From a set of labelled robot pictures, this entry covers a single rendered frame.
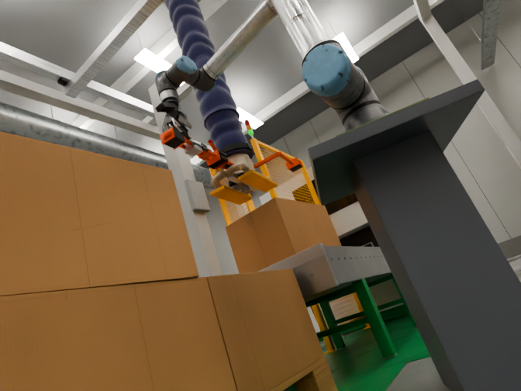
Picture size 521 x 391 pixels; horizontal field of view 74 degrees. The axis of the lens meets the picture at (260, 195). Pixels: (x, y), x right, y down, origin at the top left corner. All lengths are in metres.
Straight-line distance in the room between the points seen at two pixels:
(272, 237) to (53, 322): 1.24
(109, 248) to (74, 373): 0.30
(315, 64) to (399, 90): 10.45
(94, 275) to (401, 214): 0.85
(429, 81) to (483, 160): 2.73
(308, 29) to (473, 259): 0.88
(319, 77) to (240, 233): 1.13
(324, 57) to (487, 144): 9.76
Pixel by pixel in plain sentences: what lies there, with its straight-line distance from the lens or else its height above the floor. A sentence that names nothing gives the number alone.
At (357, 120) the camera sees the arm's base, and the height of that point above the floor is 0.86.
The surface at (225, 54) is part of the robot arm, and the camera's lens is 1.76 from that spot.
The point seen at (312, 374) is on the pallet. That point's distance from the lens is 1.56.
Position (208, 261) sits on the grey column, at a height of 0.99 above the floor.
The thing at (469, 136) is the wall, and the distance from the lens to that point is 10.87.
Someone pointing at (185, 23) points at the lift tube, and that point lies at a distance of 2.69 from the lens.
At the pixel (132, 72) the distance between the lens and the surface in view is 8.19.
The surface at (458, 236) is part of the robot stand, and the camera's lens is 1.11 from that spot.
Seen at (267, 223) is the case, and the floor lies 0.83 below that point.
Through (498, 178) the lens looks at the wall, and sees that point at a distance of 10.61.
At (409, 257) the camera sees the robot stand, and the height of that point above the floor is 0.38.
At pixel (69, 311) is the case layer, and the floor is 0.50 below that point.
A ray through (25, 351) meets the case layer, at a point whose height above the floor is 0.43.
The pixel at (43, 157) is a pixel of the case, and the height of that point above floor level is 0.89.
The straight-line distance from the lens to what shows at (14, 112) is 7.48.
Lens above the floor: 0.32
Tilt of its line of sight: 20 degrees up
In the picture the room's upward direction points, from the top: 20 degrees counter-clockwise
